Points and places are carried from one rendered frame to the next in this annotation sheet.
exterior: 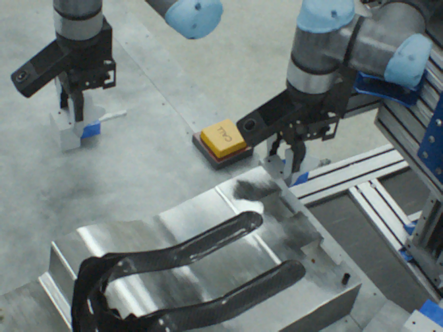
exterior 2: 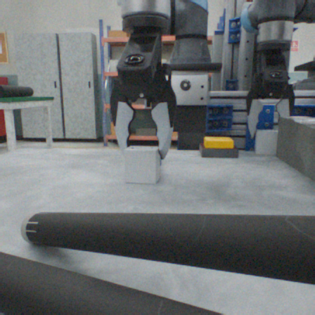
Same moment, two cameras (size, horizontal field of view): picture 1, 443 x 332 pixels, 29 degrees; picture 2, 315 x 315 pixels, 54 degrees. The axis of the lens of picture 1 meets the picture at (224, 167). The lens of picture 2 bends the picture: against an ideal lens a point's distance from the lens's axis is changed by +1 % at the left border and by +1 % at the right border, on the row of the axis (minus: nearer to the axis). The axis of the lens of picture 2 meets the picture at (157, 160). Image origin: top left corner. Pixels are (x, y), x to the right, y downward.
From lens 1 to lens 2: 1.34 m
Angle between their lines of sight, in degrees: 52
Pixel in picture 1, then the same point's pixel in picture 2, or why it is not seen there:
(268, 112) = (274, 67)
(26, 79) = (144, 58)
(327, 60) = (294, 8)
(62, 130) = (155, 150)
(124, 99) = not seen: hidden behind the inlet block
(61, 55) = (154, 37)
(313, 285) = not seen: outside the picture
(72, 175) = (192, 186)
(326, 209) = not seen: hidden behind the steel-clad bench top
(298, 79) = (285, 29)
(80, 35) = (167, 8)
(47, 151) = (145, 188)
